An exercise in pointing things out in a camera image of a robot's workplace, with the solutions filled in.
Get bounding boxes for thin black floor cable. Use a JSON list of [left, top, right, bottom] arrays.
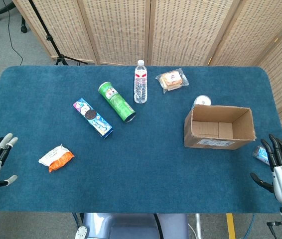
[[2, 0, 24, 66]]

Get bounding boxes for blue snack packet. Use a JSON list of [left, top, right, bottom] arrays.
[[252, 145, 271, 166]]

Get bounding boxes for brown cardboard box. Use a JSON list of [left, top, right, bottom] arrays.
[[184, 104, 257, 150]]

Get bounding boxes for grey robot torso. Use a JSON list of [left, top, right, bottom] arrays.
[[75, 213, 189, 239]]

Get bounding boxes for white orange snack packet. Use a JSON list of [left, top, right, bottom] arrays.
[[38, 143, 75, 173]]

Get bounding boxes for blue table carpet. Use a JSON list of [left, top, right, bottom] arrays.
[[0, 65, 282, 214]]

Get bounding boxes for sandwich bread in clear wrap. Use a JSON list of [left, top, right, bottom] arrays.
[[155, 68, 189, 95]]

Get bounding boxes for blue cable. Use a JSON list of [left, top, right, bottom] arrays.
[[248, 214, 256, 239]]

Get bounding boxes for blue oreo cookie box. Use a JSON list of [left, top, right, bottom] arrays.
[[72, 97, 114, 139]]

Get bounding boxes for woven folding screen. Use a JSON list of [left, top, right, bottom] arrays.
[[12, 0, 282, 160]]

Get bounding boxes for black office chair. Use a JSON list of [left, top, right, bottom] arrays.
[[0, 0, 28, 33]]

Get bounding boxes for green chips can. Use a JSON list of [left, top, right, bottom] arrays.
[[98, 82, 137, 123]]

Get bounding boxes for clear water bottle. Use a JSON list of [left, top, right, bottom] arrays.
[[134, 59, 148, 104]]

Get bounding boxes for black tripod stand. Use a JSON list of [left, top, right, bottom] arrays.
[[28, 0, 88, 66]]

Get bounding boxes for white round disc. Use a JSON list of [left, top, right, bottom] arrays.
[[193, 95, 212, 110]]

